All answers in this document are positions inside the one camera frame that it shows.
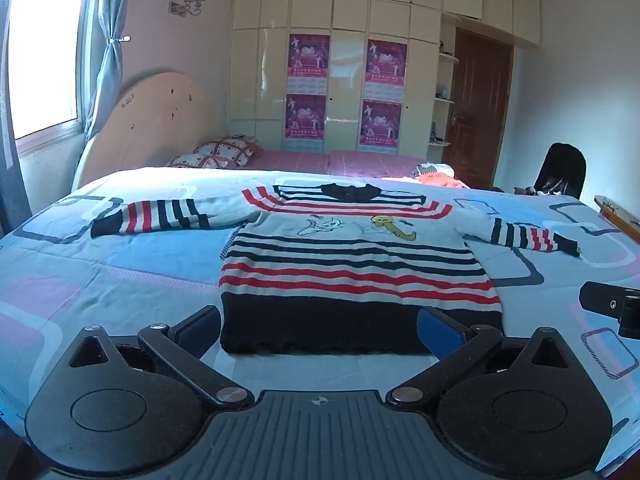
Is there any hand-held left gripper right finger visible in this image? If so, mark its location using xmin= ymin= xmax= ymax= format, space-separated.
xmin=387 ymin=307 xmax=572 ymax=404

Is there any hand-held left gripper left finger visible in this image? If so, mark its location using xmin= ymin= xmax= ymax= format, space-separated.
xmin=69 ymin=305 xmax=255 ymax=409

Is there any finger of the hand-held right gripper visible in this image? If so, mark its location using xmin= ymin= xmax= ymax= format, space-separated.
xmin=580 ymin=282 xmax=640 ymax=336

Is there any striped knit sweater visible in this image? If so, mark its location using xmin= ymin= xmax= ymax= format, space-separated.
xmin=90 ymin=183 xmax=582 ymax=356

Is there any orange and white clothes pile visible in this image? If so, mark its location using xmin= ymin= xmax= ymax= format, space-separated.
xmin=412 ymin=162 xmax=471 ymax=190

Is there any wooden board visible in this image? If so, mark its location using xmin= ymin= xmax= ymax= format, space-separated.
xmin=594 ymin=194 xmax=640 ymax=242

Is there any blue patterned blanket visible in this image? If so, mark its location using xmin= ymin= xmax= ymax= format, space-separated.
xmin=0 ymin=165 xmax=640 ymax=471

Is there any black chair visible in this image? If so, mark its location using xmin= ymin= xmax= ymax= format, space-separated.
xmin=532 ymin=142 xmax=587 ymax=200

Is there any patterned red white pillow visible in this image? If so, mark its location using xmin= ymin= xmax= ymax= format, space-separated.
xmin=192 ymin=137 xmax=264 ymax=167
xmin=167 ymin=154 xmax=242 ymax=170

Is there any beige rounded headboard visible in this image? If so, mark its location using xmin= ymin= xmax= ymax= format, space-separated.
xmin=72 ymin=71 xmax=221 ymax=192

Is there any brown wooden door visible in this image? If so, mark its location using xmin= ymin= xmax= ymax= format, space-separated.
xmin=442 ymin=27 xmax=515 ymax=191

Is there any cream corner shelf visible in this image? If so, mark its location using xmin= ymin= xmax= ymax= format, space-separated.
xmin=426 ymin=24 xmax=461 ymax=161

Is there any blue curtain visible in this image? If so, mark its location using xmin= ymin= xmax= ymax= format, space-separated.
xmin=85 ymin=0 xmax=135 ymax=142

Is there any window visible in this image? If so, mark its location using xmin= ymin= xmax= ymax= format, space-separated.
xmin=9 ymin=0 xmax=97 ymax=142

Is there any cream wardrobe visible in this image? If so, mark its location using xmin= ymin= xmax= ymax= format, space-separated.
xmin=226 ymin=0 xmax=542 ymax=159

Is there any purple wall poster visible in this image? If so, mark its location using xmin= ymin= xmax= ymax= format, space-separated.
xmin=358 ymin=99 xmax=403 ymax=156
xmin=287 ymin=34 xmax=331 ymax=94
xmin=364 ymin=38 xmax=409 ymax=99
xmin=284 ymin=93 xmax=327 ymax=154

